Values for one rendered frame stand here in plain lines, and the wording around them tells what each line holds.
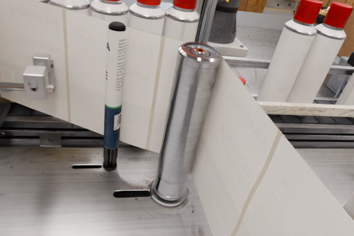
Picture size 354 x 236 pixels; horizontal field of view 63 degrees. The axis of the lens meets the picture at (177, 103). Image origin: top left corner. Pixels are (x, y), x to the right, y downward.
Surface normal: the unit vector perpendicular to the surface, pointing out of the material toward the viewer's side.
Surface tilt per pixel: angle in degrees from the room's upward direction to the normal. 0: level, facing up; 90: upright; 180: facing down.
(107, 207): 0
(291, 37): 90
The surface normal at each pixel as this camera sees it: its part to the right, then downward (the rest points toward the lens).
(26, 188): 0.16, -0.82
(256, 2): 0.23, 0.54
